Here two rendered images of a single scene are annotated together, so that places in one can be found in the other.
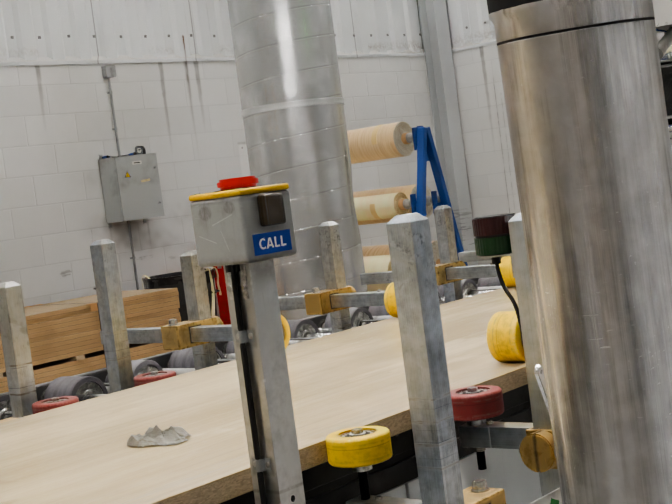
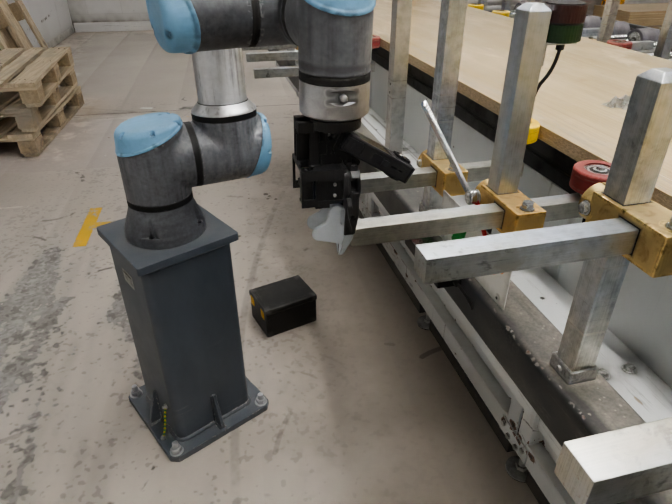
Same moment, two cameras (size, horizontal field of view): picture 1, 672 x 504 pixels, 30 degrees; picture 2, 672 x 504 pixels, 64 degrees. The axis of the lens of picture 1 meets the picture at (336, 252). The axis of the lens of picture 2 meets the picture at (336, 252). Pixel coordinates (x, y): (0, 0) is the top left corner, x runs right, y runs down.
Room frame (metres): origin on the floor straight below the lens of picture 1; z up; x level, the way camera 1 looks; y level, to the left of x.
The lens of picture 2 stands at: (1.83, -1.05, 1.23)
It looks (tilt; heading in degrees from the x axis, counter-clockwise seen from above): 31 degrees down; 125
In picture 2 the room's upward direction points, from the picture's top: straight up
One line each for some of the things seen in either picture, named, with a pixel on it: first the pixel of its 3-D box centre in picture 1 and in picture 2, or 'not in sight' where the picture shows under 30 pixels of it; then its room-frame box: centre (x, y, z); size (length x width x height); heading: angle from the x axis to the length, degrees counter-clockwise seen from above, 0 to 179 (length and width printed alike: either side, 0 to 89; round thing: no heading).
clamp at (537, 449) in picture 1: (561, 440); (508, 208); (1.61, -0.26, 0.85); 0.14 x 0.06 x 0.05; 139
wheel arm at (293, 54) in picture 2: not in sight; (301, 55); (0.45, 0.67, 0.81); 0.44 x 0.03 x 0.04; 49
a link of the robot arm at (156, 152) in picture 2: not in sight; (157, 157); (0.84, -0.35, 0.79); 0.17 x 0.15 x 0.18; 61
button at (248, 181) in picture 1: (238, 186); not in sight; (1.21, 0.09, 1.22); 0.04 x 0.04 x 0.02
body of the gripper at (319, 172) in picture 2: not in sight; (327, 159); (1.43, -0.50, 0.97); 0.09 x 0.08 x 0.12; 49
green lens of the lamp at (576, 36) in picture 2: (498, 244); (559, 30); (1.63, -0.21, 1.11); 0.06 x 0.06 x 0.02
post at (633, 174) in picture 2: not in sight; (603, 269); (1.79, -0.41, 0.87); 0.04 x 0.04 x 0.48; 49
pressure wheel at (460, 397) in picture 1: (477, 428); (592, 198); (1.72, -0.16, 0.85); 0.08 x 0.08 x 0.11
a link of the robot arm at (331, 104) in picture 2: not in sight; (334, 98); (1.44, -0.50, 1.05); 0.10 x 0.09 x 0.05; 139
